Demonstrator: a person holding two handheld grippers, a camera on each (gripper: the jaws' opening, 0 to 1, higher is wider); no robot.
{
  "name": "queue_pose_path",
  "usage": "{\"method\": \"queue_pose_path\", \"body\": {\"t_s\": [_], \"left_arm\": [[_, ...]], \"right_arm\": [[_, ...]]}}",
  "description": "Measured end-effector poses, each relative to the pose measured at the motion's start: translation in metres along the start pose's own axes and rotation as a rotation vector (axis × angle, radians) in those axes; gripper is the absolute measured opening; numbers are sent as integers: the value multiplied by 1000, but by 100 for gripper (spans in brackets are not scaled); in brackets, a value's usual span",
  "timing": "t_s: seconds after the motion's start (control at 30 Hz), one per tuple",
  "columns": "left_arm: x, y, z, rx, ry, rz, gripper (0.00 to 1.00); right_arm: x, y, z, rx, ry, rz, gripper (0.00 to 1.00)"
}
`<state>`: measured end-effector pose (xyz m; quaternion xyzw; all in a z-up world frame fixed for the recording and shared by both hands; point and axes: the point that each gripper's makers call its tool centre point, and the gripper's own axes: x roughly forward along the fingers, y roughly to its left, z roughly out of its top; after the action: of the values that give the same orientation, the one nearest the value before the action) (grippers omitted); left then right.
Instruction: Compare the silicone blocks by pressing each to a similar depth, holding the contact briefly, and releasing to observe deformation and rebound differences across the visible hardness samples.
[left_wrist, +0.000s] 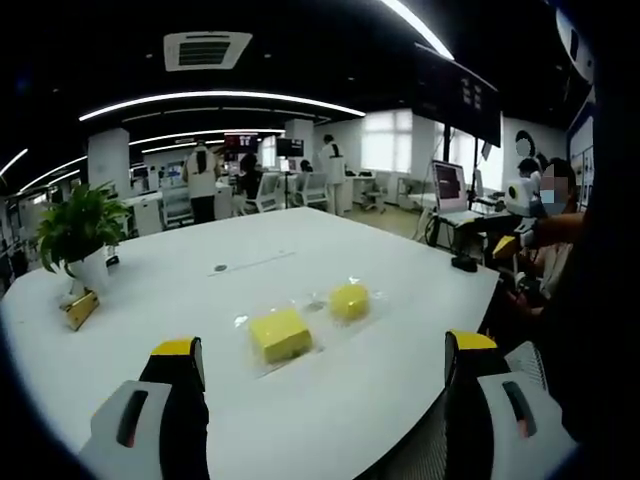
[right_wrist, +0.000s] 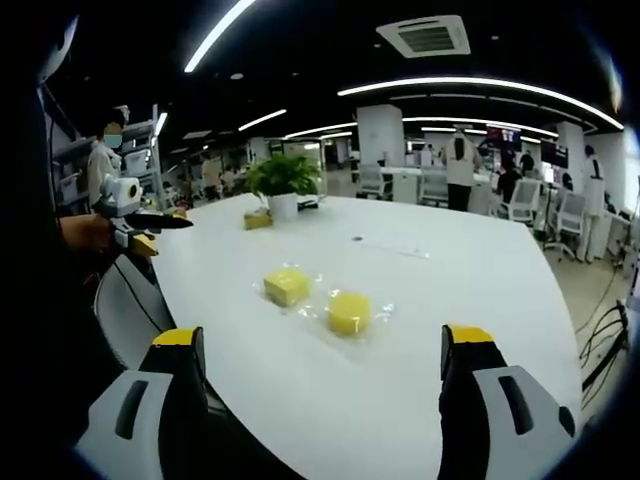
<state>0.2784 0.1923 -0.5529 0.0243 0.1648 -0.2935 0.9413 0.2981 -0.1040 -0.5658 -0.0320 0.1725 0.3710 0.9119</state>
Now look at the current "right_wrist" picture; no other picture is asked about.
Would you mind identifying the white ceiling air vent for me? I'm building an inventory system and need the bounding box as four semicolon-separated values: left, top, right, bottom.
375;14;473;60

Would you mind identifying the white storage shelf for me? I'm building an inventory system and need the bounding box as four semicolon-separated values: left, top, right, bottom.
49;103;168;212

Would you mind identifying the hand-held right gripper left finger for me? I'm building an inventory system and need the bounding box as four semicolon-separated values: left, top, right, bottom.
74;326;209;480

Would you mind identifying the small yellow silicone block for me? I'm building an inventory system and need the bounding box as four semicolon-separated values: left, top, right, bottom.
243;210;274;232

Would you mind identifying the wall screen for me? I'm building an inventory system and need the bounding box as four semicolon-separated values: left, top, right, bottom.
539;141;570;170
486;124;522;152

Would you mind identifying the green potted plant white pot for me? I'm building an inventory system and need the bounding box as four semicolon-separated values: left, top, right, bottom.
243;153;324;223

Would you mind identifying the long ceiling light strip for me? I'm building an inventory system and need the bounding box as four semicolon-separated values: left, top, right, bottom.
337;77;626;131
183;0;257;74

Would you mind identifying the bundle of black cables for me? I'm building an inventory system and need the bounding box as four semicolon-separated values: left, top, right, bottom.
578;298;632;397

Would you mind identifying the white office chair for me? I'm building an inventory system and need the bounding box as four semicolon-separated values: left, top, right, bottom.
357;163;385;200
507;178;543;227
543;191;587;260

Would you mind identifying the grey office chair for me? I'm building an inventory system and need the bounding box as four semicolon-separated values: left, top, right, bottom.
93;253;177;372

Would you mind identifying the person's left hand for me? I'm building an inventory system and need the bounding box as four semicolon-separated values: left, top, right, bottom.
58;213;114;253

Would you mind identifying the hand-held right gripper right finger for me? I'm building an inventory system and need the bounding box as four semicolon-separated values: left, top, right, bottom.
438;323;577;480

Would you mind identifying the black cable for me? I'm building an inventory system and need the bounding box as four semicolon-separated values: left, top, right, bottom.
112;259;162;336

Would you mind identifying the white square pillar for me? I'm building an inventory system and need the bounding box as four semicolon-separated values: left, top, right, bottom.
356;105;404;167

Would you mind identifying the square yellow silicone block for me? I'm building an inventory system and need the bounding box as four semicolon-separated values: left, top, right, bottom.
262;267;313;307

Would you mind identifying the square yellow wrapped cake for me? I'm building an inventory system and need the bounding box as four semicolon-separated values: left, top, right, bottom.
251;261;326;316

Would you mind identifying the round yellow silicone block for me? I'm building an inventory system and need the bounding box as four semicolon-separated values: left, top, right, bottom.
326;291;374;337

